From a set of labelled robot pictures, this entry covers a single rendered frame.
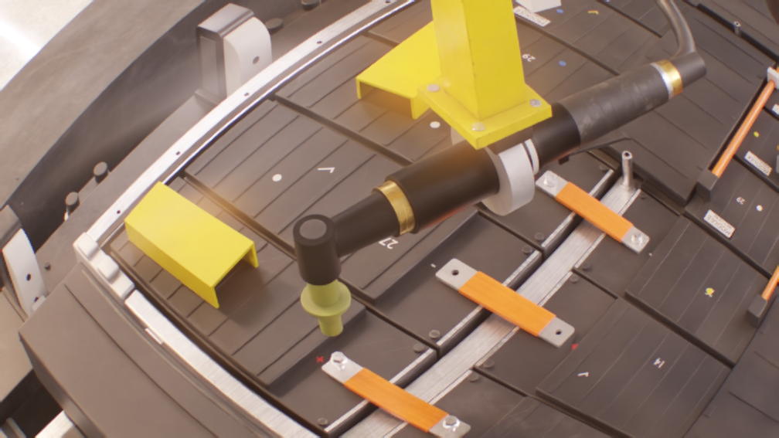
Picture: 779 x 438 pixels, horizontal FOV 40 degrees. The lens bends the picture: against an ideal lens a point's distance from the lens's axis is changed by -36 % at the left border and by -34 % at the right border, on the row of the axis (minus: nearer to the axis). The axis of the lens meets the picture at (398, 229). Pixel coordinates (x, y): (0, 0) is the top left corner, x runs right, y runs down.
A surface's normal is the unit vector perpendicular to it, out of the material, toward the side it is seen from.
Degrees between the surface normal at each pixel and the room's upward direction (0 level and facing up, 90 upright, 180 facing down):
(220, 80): 90
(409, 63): 0
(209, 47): 90
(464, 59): 90
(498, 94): 90
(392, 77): 0
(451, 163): 11
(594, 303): 0
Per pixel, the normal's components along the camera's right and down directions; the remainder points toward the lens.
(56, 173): 0.80, 0.37
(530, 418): -0.08, -0.71
